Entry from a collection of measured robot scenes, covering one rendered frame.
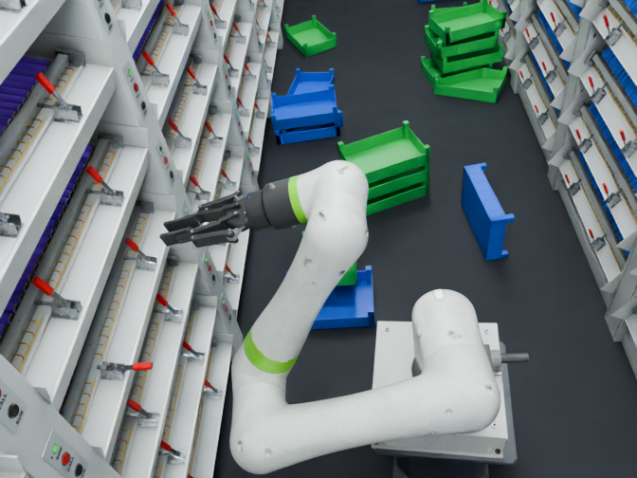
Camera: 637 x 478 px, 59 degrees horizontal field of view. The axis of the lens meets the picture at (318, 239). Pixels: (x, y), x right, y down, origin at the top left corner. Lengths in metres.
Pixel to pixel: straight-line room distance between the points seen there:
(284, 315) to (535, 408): 0.95
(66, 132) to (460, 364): 0.80
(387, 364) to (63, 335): 0.75
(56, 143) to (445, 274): 1.42
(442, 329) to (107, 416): 0.64
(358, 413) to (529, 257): 1.19
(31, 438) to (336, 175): 0.62
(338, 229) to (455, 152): 1.68
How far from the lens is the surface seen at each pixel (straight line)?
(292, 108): 2.77
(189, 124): 1.68
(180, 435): 1.48
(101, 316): 1.19
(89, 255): 1.08
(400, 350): 1.41
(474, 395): 1.08
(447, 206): 2.29
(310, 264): 0.96
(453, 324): 1.15
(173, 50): 1.64
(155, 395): 1.33
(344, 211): 0.93
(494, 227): 1.98
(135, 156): 1.27
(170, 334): 1.40
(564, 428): 1.79
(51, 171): 0.97
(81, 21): 1.18
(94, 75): 1.18
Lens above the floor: 1.57
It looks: 46 degrees down
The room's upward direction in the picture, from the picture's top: 11 degrees counter-clockwise
